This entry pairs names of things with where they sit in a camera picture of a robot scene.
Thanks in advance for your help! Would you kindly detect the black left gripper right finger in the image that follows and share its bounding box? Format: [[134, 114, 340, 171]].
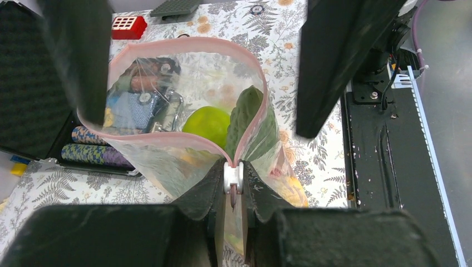
[[242, 162, 440, 266]]

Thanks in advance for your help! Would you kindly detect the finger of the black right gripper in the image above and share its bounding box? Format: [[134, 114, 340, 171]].
[[296, 0, 405, 139], [37, 0, 112, 126]]

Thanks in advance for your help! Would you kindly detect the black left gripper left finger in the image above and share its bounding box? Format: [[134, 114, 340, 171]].
[[1, 159, 226, 266]]

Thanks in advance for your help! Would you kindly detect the green pear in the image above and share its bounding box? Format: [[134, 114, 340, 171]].
[[182, 106, 230, 149]]

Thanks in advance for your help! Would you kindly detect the clear zip top bag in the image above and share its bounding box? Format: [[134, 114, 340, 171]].
[[77, 37, 308, 256]]

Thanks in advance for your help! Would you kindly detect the red grid toy block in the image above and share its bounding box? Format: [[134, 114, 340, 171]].
[[111, 16, 148, 40]]

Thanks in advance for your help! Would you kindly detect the floral table mat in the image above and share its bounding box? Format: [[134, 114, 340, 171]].
[[1, 1, 348, 254]]

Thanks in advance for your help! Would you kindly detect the grey building baseplate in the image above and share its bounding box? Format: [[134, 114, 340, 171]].
[[150, 0, 202, 17]]

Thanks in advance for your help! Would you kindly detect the black poker chip case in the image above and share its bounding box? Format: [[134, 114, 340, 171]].
[[1, 1, 139, 176]]

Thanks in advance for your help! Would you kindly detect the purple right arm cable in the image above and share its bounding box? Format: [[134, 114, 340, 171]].
[[411, 0, 430, 72]]

